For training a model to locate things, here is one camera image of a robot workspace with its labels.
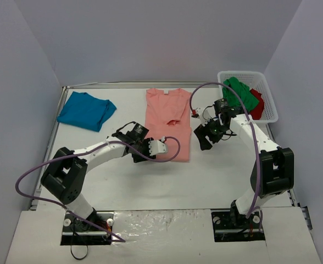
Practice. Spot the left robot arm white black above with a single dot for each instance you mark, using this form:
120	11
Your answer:
64	179

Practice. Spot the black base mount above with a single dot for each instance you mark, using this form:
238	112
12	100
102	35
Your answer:
226	231
78	233

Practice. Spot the white plastic basket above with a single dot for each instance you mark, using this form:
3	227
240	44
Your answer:
257	81

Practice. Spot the blue folded t shirt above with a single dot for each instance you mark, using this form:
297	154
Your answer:
85	111

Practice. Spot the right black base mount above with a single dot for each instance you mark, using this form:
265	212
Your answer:
226	231

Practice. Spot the red t shirt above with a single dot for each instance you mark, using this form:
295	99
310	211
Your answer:
256	113

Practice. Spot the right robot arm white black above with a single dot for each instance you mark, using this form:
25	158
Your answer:
273	170

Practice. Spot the pink t shirt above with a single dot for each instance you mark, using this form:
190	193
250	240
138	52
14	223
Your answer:
168	114

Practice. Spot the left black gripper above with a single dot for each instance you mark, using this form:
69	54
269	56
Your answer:
139	155

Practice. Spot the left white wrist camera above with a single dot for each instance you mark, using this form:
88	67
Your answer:
157	147

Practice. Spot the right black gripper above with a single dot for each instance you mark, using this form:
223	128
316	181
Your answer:
208	133

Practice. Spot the green t shirt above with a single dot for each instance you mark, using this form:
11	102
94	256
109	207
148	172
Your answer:
242	90

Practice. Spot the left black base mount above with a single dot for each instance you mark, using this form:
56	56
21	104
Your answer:
78	233

